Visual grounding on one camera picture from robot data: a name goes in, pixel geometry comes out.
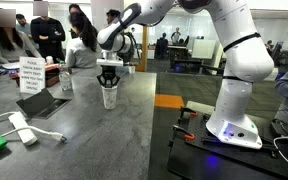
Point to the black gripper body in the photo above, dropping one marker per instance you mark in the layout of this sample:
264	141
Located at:
108	77

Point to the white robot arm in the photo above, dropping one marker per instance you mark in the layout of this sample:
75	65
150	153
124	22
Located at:
247	58

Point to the white paper cup with crest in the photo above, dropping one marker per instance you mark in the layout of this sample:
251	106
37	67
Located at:
109	97

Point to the woman in white shirt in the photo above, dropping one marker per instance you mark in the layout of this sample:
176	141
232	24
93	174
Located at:
82	51

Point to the clear plastic water bottle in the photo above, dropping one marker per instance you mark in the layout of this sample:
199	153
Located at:
64	76

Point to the brown box on table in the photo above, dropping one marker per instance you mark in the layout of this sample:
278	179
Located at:
51	75

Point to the orange floor mat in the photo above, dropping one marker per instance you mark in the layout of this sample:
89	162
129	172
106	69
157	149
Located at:
168	101

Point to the black table power hatch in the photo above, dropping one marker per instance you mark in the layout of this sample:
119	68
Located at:
41	105

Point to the person in black jacket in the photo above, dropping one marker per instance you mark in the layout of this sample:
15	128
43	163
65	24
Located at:
47	32

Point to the white printed sign stand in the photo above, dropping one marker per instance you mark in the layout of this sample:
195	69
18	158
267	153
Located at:
32	75

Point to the black mounting board with clamps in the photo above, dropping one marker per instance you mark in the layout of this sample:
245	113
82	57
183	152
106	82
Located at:
193	148

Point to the white power strip with cable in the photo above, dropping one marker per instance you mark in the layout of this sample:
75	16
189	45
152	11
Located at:
26	131

